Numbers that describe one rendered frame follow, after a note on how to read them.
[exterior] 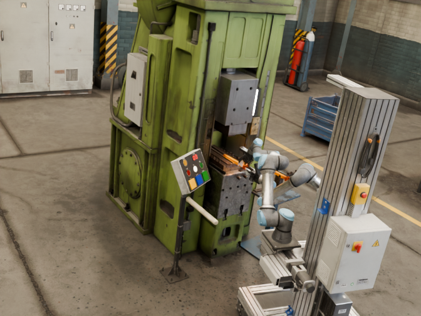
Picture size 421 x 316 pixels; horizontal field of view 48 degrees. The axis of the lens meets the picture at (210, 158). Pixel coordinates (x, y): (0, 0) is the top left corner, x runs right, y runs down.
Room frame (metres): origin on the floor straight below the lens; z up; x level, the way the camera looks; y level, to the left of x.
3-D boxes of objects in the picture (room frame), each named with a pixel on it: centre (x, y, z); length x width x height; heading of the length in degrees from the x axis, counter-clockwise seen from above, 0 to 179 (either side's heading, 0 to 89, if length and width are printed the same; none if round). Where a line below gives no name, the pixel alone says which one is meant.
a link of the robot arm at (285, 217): (3.04, -0.60, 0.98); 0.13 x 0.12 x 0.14; 98
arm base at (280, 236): (3.04, -0.61, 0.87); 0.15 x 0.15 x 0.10
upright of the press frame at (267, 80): (4.44, -0.28, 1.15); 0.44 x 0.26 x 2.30; 38
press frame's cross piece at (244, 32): (4.23, -0.02, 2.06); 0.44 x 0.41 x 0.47; 38
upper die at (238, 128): (4.08, -0.07, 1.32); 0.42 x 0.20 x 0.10; 38
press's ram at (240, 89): (4.11, -0.11, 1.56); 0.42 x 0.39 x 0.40; 38
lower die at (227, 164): (4.08, -0.07, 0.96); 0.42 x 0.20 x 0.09; 38
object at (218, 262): (3.88, -0.23, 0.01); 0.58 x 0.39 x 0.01; 128
